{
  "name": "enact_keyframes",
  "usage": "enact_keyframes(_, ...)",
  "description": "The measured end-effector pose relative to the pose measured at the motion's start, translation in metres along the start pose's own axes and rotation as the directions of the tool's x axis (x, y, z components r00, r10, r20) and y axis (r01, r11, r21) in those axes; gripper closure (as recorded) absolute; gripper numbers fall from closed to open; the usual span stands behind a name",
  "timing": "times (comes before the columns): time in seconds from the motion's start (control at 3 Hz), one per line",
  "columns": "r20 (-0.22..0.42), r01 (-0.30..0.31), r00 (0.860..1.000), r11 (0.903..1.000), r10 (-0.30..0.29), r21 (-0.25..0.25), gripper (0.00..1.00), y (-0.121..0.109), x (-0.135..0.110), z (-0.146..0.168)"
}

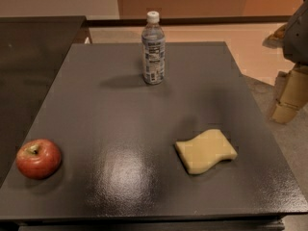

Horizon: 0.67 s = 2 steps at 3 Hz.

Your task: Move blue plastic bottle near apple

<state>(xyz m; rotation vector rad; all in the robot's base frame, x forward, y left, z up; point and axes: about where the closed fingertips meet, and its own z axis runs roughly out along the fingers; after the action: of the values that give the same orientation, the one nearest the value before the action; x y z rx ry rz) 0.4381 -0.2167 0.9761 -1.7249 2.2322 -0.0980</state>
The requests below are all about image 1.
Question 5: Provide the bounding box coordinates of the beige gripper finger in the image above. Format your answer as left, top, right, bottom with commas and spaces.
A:
269, 64, 308, 124
263, 24, 287, 48

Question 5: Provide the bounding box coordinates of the clear plastic water bottle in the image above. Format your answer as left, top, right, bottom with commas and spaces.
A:
141, 11, 166, 85

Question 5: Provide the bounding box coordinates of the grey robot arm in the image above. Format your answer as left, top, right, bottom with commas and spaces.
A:
263, 0, 308, 124

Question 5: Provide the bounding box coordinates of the red apple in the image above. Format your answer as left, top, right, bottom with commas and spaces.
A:
15, 139, 62, 180

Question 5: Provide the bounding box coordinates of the yellow sponge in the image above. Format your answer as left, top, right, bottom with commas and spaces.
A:
175, 129, 238, 175

